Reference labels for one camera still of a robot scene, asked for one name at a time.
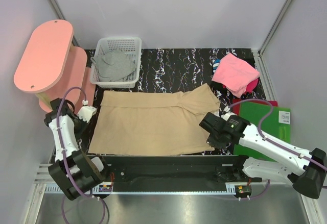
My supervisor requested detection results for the beige t shirt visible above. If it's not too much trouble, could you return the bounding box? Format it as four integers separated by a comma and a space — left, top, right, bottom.
88, 84, 220, 156

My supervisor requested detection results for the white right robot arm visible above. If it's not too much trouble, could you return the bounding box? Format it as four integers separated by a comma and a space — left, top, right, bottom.
199, 112, 326, 199

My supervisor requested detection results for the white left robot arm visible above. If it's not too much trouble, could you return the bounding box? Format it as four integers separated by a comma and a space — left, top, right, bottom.
44, 98, 110, 201

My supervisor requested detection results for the red plastic folder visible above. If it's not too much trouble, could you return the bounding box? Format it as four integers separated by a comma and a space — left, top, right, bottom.
232, 99, 278, 115

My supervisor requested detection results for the green plastic folder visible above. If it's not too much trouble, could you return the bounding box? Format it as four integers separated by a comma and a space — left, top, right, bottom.
233, 102, 291, 161

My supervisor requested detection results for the magenta garment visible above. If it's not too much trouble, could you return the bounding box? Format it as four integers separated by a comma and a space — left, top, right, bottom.
243, 79, 259, 94

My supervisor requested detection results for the pink folded t shirt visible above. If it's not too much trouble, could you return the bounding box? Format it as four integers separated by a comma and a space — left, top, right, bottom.
212, 53, 260, 90

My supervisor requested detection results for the grey t shirt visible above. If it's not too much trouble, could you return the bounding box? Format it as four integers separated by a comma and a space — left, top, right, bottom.
91, 49, 136, 82

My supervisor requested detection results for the pink tiered shelf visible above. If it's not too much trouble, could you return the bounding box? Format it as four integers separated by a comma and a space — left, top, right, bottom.
14, 19, 96, 113

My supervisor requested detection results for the blue white striped garment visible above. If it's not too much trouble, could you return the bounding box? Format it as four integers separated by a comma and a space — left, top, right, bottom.
212, 59, 221, 73

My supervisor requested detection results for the white plastic basket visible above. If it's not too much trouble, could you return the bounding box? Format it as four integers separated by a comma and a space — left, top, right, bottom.
90, 37, 142, 89

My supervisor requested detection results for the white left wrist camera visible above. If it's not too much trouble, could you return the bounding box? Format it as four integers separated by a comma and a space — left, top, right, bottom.
77, 106, 97, 123

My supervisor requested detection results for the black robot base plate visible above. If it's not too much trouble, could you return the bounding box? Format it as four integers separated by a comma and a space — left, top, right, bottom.
103, 155, 262, 194

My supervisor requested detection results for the white slotted cable duct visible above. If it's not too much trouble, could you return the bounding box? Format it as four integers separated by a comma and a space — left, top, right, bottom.
44, 184, 112, 194

